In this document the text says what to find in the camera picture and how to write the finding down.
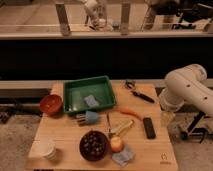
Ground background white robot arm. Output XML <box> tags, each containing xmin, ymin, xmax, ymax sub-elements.
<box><xmin>79</xmin><ymin>0</ymin><xmax>113</xmax><ymax>31</ymax></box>

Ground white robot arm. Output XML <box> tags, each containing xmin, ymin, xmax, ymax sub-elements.
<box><xmin>159</xmin><ymin>64</ymin><xmax>213</xmax><ymax>117</ymax></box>

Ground blue cylindrical brush holder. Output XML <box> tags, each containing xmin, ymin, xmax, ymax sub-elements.
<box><xmin>76</xmin><ymin>111</ymin><xmax>99</xmax><ymax>125</ymax></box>

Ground green plastic tray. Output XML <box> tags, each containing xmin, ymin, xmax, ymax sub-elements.
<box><xmin>63</xmin><ymin>76</ymin><xmax>116</xmax><ymax>115</ymax></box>

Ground blue sponge in tray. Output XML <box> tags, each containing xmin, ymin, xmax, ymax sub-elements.
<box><xmin>84</xmin><ymin>95</ymin><xmax>99</xmax><ymax>107</ymax></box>

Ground orange carrot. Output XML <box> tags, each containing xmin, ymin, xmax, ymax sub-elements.
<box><xmin>119</xmin><ymin>108</ymin><xmax>141</xmax><ymax>120</ymax></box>

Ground black remote control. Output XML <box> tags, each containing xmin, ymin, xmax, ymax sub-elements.
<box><xmin>143</xmin><ymin>117</ymin><xmax>156</xmax><ymax>139</ymax></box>

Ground red bowl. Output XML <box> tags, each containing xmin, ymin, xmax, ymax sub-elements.
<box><xmin>39</xmin><ymin>94</ymin><xmax>63</xmax><ymax>116</ymax></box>

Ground orange apple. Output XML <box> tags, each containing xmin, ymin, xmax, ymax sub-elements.
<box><xmin>110</xmin><ymin>136</ymin><xmax>124</xmax><ymax>152</ymax></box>

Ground dark bowl of beads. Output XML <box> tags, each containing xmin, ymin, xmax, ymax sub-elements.
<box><xmin>79</xmin><ymin>130</ymin><xmax>109</xmax><ymax>161</ymax></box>

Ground blue folded cloth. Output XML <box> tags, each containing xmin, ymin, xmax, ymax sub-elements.
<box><xmin>112</xmin><ymin>145</ymin><xmax>134</xmax><ymax>166</ymax></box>

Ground white stacked bowls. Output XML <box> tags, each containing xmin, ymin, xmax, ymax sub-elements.
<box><xmin>30</xmin><ymin>138</ymin><xmax>56</xmax><ymax>160</ymax></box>

